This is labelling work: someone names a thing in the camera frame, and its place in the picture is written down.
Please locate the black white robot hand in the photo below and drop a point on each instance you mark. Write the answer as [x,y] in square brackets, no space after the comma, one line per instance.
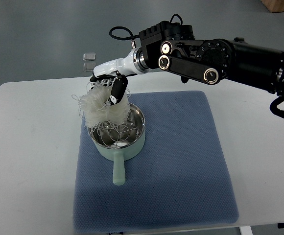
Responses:
[114,73]

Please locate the white vermicelli bundle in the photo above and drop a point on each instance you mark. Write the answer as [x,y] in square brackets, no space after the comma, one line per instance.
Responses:
[96,109]

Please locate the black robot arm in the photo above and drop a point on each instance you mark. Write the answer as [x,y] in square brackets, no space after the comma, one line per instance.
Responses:
[171,46]

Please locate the mint green pot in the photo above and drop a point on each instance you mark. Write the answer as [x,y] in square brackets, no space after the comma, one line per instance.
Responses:
[119,155]

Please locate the upper floor metal plate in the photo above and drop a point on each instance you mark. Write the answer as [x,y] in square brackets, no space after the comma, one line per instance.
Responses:
[89,56]

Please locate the blue textured mat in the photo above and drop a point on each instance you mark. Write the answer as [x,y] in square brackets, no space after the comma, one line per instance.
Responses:
[179,178]

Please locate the wooden furniture corner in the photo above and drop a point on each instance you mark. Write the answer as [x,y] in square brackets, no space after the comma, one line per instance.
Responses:
[274,6]

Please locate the white table leg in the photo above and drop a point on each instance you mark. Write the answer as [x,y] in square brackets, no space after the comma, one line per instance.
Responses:
[245,230]

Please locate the wire steaming rack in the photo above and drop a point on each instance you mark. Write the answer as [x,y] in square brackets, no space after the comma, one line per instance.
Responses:
[118,136]

